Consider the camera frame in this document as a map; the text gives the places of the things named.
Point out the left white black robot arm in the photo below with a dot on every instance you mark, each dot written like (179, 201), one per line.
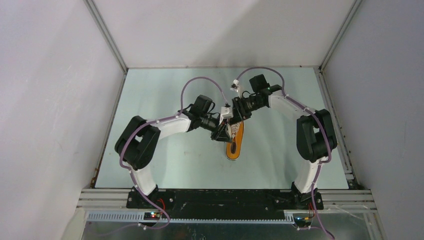
(137, 143)

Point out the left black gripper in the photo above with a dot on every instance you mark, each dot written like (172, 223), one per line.
(224, 136)

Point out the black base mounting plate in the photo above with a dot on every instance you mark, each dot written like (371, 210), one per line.
(225, 204)

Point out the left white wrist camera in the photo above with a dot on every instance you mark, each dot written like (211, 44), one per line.
(226, 112)

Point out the white shoelace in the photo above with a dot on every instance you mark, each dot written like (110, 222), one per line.
(235, 129)

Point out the controller board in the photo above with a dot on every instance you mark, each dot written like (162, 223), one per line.
(303, 222)
(152, 216)

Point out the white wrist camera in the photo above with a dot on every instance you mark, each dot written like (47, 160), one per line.
(236, 87)
(226, 112)

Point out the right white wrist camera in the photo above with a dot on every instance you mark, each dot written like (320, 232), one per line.
(236, 87)

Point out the aluminium frame rail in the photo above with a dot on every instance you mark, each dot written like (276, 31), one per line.
(334, 200)

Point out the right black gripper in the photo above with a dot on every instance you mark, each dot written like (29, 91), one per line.
(239, 112)

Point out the orange canvas sneaker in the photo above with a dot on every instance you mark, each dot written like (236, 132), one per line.
(233, 149)

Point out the right controller board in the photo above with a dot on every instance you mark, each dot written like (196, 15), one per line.
(303, 222)

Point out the left controller board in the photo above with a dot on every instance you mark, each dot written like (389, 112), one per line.
(152, 216)

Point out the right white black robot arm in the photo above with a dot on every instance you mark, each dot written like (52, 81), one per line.
(315, 133)

